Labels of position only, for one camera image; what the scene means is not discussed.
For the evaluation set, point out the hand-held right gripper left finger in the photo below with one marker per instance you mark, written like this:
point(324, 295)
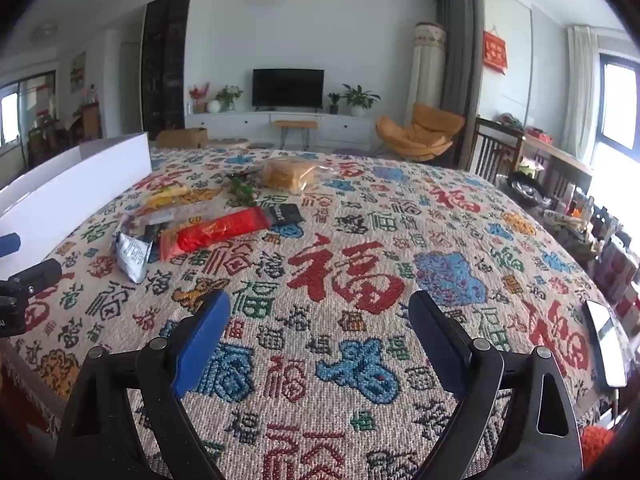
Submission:
point(200, 345)

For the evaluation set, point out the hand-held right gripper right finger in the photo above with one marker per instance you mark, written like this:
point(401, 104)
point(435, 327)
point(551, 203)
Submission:
point(440, 345)

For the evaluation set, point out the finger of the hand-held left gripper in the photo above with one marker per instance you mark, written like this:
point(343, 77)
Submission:
point(9, 246)
point(35, 275)

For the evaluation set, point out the white storage box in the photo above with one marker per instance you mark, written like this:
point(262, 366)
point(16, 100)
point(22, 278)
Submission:
point(75, 175)

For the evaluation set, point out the clear bread packet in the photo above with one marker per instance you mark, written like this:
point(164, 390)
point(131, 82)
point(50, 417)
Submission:
point(287, 172)

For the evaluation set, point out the silver snack packet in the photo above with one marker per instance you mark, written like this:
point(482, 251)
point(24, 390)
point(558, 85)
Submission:
point(132, 257)

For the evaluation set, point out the red snack packet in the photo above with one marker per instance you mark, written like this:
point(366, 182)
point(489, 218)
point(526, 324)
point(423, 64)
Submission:
point(220, 230)

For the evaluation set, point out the clear snack packet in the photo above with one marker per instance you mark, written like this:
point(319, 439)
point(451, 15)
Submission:
point(165, 215)

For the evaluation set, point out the printed woven tablecloth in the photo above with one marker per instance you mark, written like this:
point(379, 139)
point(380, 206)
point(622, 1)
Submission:
point(350, 240)

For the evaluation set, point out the yellow snack packet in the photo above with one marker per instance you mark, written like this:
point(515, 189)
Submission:
point(162, 196)

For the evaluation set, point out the black snack packet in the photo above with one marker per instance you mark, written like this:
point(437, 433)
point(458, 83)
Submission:
point(282, 214)

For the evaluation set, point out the green snack packet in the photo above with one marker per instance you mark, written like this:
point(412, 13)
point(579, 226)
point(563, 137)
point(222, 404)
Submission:
point(242, 191)

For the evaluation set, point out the black smartphone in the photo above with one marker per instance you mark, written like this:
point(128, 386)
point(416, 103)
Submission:
point(605, 345)

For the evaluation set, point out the orange fluffy object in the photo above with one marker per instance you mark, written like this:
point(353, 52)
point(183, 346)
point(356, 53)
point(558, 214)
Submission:
point(596, 445)

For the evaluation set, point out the dark wooden chair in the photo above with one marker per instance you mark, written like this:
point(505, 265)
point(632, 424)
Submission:
point(495, 152)

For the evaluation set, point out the cardboard box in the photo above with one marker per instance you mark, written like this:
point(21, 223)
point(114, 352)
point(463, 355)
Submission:
point(182, 138)

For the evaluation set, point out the orange lounge chair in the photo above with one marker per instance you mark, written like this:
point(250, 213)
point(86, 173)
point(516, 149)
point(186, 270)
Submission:
point(415, 132)

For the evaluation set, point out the white television cabinet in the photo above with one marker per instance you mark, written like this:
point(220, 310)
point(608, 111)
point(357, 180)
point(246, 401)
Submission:
point(225, 122)

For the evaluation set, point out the white round vase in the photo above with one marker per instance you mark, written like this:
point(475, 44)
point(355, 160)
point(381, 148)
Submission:
point(214, 106)

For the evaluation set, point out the dark bookcase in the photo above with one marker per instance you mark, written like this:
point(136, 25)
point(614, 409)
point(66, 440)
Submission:
point(165, 65)

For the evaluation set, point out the wooden stool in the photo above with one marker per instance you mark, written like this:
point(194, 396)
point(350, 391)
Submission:
point(295, 124)

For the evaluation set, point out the red flower bouquet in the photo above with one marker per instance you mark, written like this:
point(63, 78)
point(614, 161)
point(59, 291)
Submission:
point(198, 94)

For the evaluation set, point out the green plant in vase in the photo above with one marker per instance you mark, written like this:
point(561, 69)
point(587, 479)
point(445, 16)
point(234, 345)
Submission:
point(228, 96)

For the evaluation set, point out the large potted plant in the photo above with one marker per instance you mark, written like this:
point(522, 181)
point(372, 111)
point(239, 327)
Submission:
point(359, 97)

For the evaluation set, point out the small potted plant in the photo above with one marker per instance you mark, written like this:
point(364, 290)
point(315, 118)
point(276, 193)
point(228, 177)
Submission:
point(333, 102)

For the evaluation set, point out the black television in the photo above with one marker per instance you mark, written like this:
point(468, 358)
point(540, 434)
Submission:
point(287, 88)

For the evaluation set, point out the covered standing air conditioner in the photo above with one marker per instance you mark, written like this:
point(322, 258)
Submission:
point(427, 65)

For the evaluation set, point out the grey curtain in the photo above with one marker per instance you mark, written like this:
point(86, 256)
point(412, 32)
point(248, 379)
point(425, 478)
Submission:
point(457, 60)

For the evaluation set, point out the white sheer curtain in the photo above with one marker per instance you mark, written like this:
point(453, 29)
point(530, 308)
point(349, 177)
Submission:
point(580, 90)

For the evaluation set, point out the dark framed window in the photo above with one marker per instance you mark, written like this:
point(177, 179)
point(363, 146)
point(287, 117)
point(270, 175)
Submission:
point(622, 105)

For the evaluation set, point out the framed wall picture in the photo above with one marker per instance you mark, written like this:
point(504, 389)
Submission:
point(78, 71)

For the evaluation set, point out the red wall hanging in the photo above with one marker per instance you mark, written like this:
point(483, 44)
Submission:
point(495, 52)

